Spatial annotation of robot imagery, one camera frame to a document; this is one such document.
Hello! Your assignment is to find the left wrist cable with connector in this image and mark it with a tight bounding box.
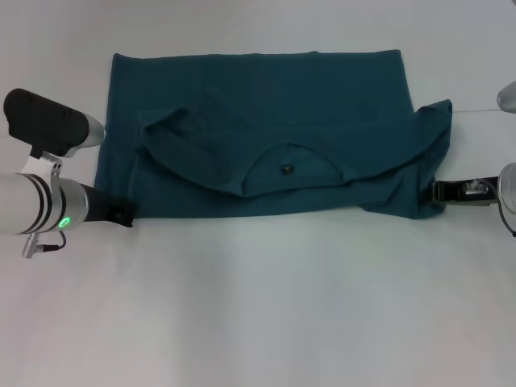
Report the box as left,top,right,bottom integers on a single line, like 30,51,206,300
21,231,70,260

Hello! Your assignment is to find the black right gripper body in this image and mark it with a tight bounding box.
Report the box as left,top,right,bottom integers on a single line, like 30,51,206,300
454,174,501,208

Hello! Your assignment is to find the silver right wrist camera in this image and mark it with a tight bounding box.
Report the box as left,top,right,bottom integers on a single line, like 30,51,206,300
496,79,516,114

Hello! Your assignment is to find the teal blue FREE t-shirt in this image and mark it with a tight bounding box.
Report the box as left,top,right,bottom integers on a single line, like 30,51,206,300
92,48,454,223

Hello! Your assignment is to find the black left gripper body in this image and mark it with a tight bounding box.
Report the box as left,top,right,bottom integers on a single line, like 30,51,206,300
79,182,120,223

